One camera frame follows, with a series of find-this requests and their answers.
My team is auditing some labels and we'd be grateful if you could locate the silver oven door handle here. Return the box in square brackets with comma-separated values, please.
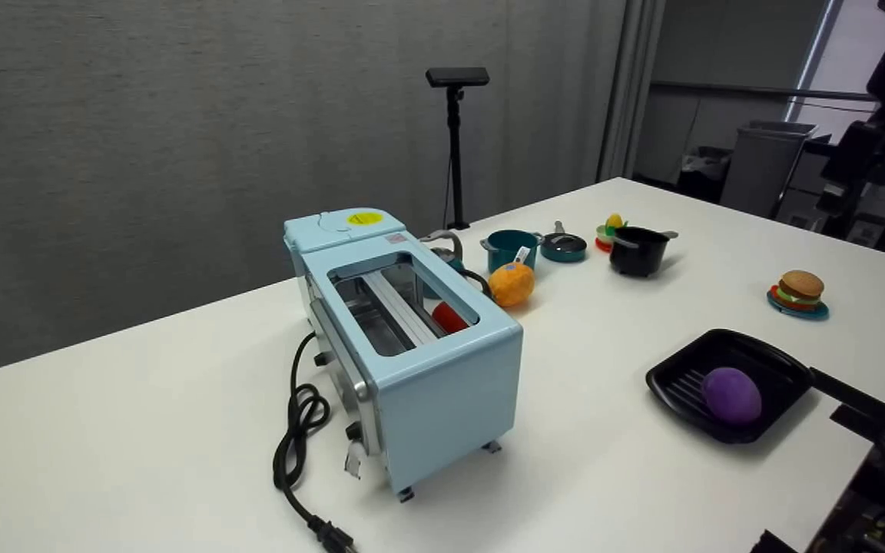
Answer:
[308, 297, 373, 402]

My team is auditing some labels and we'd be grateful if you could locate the black bin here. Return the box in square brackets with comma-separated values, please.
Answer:
[676, 145, 734, 204]

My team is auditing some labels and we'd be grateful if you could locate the toaster oven door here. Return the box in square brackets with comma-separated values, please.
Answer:
[300, 275, 383, 465]

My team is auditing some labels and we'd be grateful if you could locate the teal toy pot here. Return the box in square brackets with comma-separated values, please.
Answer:
[480, 229, 542, 274]

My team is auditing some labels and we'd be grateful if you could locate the stack of colourful toy food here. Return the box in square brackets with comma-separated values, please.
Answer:
[595, 213, 628, 253]

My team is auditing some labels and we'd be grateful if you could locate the silver toy kettle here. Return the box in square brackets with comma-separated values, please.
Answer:
[418, 229, 494, 299]

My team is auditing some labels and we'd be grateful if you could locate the black pot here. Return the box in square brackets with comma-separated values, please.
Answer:
[608, 226, 679, 278]

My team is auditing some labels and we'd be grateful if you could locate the purple object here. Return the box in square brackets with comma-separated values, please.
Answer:
[701, 366, 764, 426]

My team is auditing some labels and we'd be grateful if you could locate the window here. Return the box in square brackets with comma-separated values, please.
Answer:
[794, 0, 885, 143]

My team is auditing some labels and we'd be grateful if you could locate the black power cable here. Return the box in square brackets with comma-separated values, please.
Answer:
[271, 331, 360, 553]

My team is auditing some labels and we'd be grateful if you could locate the red toy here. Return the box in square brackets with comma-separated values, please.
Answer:
[432, 301, 471, 334]

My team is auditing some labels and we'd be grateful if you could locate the toy burger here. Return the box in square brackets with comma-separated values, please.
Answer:
[769, 270, 827, 313]

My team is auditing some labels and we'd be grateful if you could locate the orange plush toy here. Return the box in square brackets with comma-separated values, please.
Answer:
[486, 247, 536, 309]

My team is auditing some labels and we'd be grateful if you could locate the teal toy pan with lid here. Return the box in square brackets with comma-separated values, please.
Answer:
[539, 220, 588, 264]

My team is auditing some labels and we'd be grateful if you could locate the teal toy plate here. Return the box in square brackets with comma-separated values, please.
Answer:
[766, 290, 830, 322]

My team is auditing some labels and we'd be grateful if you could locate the black tray with handle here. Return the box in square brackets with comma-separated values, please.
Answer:
[645, 328, 885, 445]

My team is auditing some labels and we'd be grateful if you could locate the grey trash bin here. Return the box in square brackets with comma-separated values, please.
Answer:
[720, 120, 819, 220]

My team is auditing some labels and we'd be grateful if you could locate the light blue toaster oven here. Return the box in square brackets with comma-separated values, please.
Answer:
[283, 207, 525, 504]

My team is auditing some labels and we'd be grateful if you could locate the camera on mount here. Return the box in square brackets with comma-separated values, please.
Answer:
[424, 66, 492, 230]

